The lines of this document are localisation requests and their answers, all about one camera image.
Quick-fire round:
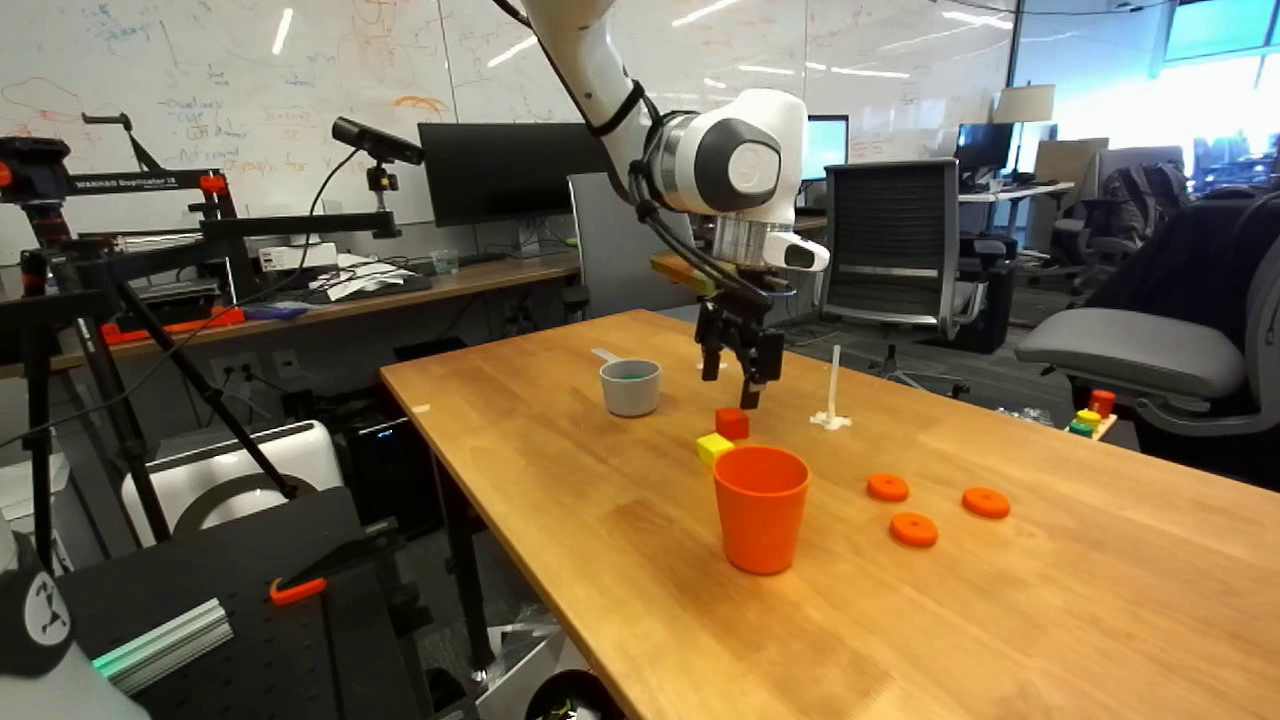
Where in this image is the light grey armchair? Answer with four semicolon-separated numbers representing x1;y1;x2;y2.
1017;249;1280;437

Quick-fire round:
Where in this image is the lit computer monitor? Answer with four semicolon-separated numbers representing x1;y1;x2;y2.
798;116;848;181

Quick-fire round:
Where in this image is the colourful stacking toy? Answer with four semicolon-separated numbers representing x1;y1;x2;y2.
1066;389;1116;440

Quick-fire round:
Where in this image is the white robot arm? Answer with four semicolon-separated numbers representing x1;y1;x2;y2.
494;0;830;409

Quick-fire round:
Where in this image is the orange disc front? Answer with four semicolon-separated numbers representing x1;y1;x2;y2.
889;511;941;550

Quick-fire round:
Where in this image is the grey measuring cup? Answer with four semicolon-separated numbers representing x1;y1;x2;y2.
594;350;659;421

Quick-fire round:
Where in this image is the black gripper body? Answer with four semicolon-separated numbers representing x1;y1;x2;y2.
694;283;784;369

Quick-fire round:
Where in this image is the yellow cube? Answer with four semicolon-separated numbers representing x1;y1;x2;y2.
694;434;734;468

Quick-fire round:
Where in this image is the orange disc right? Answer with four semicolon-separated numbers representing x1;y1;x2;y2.
959;487;1012;521

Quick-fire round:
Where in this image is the orange disc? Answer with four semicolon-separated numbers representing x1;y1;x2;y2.
889;511;941;550
863;475;909;505
959;487;1012;521

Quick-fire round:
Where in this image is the grey office chair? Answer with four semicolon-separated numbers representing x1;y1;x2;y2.
567;174;689;316

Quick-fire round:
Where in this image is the black tripod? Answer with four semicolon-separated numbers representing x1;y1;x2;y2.
0;136;304;545

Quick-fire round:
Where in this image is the red cube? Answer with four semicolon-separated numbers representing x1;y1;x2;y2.
712;409;749;440

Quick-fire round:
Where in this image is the black camera on stand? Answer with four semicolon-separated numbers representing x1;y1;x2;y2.
330;116;424;242

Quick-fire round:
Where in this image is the black computer monitor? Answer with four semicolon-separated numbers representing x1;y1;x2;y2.
420;125;608;225

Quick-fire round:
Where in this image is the white peg stand near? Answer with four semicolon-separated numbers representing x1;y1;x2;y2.
807;344;850;434

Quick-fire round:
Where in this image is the orange disc near left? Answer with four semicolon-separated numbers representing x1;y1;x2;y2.
863;475;909;505

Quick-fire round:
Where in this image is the orange plastic cup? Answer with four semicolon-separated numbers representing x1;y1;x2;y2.
712;445;807;575

